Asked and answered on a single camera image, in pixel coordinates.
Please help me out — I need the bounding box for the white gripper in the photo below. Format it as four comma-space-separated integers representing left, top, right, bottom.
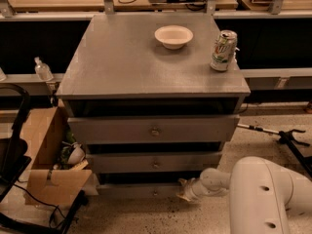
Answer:
176, 178, 208, 203

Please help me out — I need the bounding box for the grey bottom drawer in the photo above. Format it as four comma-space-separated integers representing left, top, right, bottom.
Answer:
97, 182, 180, 199

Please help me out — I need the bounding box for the grey drawer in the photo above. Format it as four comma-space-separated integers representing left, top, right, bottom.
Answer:
87, 151, 221, 174
68, 115, 239, 144
97, 182, 180, 199

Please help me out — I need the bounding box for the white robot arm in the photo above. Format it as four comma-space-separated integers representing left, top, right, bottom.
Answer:
178, 156, 312, 234

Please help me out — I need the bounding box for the grey top drawer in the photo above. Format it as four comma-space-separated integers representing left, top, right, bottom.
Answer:
68, 115, 239, 144

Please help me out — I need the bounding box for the grey middle drawer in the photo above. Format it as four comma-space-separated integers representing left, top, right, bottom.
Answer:
87, 151, 221, 174

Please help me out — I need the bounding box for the grey wooden drawer cabinet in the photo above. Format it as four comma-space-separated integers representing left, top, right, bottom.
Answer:
57, 13, 250, 189

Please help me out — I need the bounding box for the white cup in box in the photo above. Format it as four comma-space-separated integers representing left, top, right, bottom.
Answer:
67, 142, 85, 165

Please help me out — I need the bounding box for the black stand with metal pole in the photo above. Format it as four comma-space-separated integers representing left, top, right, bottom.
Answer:
238, 124, 312, 176

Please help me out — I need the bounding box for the green white soda can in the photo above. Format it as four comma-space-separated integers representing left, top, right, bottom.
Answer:
211, 30, 237, 72

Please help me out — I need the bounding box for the brown cardboard box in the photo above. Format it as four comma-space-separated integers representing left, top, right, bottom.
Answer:
23, 107, 92, 206

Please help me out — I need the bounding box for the white bowl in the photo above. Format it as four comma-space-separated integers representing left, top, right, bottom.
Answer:
154, 25, 193, 50

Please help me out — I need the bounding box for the clear plastic bottle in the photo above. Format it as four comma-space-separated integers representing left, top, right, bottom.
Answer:
34, 57, 54, 82

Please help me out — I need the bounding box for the black floor cable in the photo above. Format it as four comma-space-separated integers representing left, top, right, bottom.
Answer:
13, 182, 71, 230

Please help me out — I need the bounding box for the black chair frame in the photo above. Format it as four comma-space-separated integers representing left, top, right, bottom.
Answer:
0, 84, 88, 234

